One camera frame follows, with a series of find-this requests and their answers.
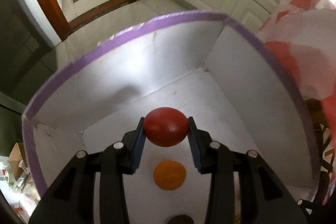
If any red tomato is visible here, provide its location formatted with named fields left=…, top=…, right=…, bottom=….
left=143, top=107, right=189, bottom=147

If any dark grey cabinet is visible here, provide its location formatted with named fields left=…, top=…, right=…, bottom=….
left=0, top=0, right=63, bottom=151

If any small orange tangerine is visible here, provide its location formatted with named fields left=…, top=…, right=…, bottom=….
left=153, top=160, right=187, bottom=190

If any white box with purple rim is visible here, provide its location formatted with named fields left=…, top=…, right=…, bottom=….
left=21, top=10, right=322, bottom=224

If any brown cardboard box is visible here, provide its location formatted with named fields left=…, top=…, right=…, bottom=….
left=9, top=142, right=28, bottom=188

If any dark purple oblong fruit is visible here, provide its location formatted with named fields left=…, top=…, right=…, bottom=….
left=167, top=215, right=195, bottom=224

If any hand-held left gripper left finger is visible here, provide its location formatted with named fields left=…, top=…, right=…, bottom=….
left=29, top=117, right=146, bottom=224

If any red white checked tablecloth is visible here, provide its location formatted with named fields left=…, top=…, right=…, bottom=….
left=256, top=0, right=336, bottom=203

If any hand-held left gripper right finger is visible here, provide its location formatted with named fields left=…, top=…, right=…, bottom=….
left=187, top=116, right=307, bottom=224

